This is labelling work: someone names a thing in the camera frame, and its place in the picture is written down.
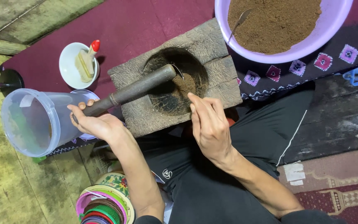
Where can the wooden mortar block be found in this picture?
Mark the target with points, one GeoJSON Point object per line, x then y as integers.
{"type": "Point", "coordinates": [210, 74]}

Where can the white bowl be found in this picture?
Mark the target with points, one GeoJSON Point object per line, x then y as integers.
{"type": "Point", "coordinates": [67, 67]}

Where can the red and beige patterned rug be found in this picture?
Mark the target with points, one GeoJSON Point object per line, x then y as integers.
{"type": "Point", "coordinates": [340, 189]}

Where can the white paper scrap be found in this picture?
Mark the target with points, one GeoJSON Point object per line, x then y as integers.
{"type": "Point", "coordinates": [294, 172]}

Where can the brush with red tip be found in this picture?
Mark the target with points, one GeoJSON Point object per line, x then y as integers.
{"type": "Point", "coordinates": [85, 60]}

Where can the person's right hand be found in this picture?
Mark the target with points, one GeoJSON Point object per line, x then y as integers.
{"type": "Point", "coordinates": [211, 127]}

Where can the dark wooden pestle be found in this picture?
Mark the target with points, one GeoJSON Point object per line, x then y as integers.
{"type": "Point", "coordinates": [135, 88]}

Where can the person's left fingers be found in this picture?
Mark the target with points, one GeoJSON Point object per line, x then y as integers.
{"type": "Point", "coordinates": [75, 109]}

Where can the stack of colourful round containers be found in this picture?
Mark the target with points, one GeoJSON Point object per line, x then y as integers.
{"type": "Point", "coordinates": [107, 202]}

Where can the small green object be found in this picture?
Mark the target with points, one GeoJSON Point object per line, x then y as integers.
{"type": "Point", "coordinates": [39, 159]}

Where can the thin metal spoon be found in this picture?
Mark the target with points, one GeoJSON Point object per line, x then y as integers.
{"type": "Point", "coordinates": [181, 74]}

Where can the brown powder in mortar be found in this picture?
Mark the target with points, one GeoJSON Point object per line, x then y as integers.
{"type": "Point", "coordinates": [183, 85]}

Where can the metal spoon with dusty bowl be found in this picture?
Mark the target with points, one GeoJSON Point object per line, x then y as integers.
{"type": "Point", "coordinates": [239, 21]}

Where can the purple plastic basin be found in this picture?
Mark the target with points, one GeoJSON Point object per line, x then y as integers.
{"type": "Point", "coordinates": [331, 28]}

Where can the person's left hand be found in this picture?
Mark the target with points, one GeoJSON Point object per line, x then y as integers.
{"type": "Point", "coordinates": [99, 126]}

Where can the black cloth with pink squares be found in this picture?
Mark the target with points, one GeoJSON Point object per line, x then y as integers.
{"type": "Point", "coordinates": [291, 81]}

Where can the maroon mat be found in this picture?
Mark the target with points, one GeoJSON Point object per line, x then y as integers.
{"type": "Point", "coordinates": [129, 28]}

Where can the brown powder heap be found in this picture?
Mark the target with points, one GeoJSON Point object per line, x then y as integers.
{"type": "Point", "coordinates": [275, 25]}

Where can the clear plastic bucket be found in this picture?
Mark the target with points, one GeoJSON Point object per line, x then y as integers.
{"type": "Point", "coordinates": [33, 121]}

